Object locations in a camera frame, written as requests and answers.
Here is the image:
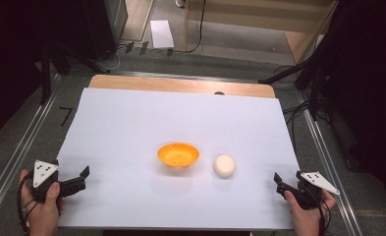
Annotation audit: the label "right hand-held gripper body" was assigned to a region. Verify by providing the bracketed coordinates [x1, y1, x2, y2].
[284, 170, 341, 211]

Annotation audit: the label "white round steamed bun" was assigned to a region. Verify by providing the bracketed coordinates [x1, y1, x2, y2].
[212, 153, 237, 179]

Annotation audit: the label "black tripod stand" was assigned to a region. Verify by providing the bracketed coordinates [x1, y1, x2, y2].
[258, 55, 329, 122]

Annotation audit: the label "orange plastic bowl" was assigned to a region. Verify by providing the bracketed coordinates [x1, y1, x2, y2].
[156, 142, 201, 169]

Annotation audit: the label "dark cabinet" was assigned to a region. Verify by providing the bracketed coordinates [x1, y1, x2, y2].
[82, 0, 130, 62]

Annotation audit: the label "wooden table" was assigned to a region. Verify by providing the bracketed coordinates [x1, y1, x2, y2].
[87, 74, 277, 99]

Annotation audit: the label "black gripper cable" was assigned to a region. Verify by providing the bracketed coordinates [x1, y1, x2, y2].
[306, 186, 333, 236]
[16, 172, 35, 234]

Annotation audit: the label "black floor cables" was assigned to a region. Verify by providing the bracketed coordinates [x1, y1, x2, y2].
[281, 99, 312, 147]

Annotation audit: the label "person's right hand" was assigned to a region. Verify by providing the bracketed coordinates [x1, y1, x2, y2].
[283, 189, 338, 236]

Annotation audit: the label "person's left hand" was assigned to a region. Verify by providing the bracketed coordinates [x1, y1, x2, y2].
[19, 168, 66, 236]

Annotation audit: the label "light wooden furniture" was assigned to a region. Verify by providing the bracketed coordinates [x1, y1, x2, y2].
[183, 0, 341, 65]

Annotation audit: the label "black hanging cable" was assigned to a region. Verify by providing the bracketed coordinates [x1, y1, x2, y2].
[182, 0, 208, 55]

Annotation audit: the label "white paper sheet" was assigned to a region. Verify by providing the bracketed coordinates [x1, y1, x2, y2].
[149, 20, 176, 50]

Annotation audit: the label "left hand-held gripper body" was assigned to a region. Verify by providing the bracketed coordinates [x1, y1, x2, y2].
[30, 159, 81, 204]

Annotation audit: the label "white table sheet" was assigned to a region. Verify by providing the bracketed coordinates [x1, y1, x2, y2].
[56, 87, 301, 231]

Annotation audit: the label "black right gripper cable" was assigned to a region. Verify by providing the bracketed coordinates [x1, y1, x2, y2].
[306, 186, 333, 236]

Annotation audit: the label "metal floor rail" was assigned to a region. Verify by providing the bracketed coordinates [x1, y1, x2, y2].
[0, 74, 63, 227]
[298, 91, 365, 236]

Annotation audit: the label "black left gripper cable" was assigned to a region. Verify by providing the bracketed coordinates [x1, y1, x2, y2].
[16, 172, 35, 234]

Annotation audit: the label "white floor cable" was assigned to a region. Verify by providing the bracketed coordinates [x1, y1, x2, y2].
[104, 41, 131, 72]

